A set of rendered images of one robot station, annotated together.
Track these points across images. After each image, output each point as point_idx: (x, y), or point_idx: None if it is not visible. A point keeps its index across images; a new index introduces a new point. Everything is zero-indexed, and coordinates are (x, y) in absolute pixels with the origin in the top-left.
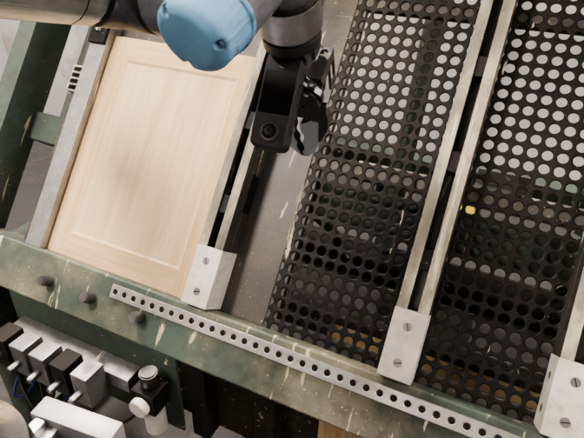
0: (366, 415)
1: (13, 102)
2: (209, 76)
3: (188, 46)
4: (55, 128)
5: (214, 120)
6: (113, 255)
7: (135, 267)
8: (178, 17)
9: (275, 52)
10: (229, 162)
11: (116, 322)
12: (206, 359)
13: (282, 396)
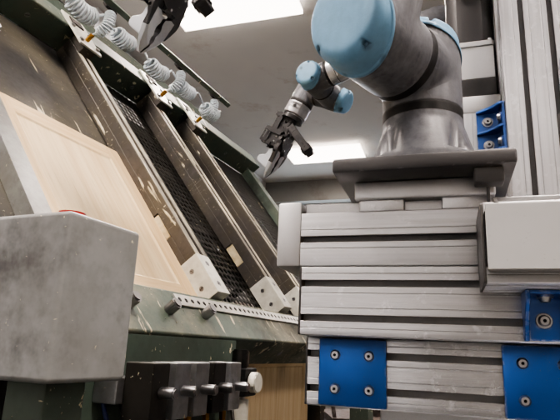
0: (293, 332)
1: None
2: (91, 150)
3: (347, 103)
4: None
5: (117, 182)
6: (136, 281)
7: (157, 287)
8: (352, 95)
9: (300, 122)
10: (169, 203)
11: (196, 326)
12: (246, 331)
13: (277, 337)
